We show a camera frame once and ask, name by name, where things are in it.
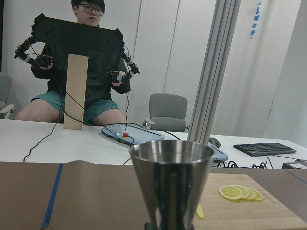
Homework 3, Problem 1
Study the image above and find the steel jigger measuring cup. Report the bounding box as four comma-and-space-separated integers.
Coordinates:
129, 140, 213, 230

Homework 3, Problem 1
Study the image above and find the grey office chair right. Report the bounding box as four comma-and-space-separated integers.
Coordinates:
142, 93, 189, 132

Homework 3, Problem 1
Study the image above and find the grey office chair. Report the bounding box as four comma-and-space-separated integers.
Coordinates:
142, 93, 189, 132
0, 72, 16, 119

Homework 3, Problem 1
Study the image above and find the teach pendant with red button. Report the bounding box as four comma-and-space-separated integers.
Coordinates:
101, 123, 165, 145

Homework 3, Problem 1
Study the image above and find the seated operator in black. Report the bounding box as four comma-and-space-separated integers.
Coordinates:
15, 0, 131, 126

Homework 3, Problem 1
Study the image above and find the upright wooden plank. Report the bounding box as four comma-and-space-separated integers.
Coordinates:
63, 54, 88, 130

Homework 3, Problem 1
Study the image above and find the black keyboard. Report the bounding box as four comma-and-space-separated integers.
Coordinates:
233, 142, 296, 157

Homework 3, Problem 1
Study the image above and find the yellow plastic knife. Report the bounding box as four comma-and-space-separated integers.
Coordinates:
196, 204, 205, 219

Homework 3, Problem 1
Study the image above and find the lemon slice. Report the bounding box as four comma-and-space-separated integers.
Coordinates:
252, 189, 264, 201
245, 187, 256, 200
236, 184, 249, 199
219, 185, 243, 201

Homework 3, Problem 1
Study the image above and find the blue tape line lengthwise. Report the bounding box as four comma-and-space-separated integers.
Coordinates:
41, 163, 64, 230

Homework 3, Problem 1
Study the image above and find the grey office chair left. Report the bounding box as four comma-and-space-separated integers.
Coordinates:
0, 72, 16, 119

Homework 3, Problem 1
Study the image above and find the wooden cutting board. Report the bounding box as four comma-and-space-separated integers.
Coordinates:
193, 173, 307, 230

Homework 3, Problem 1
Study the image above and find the aluminium frame post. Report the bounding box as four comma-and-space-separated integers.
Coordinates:
188, 0, 241, 145

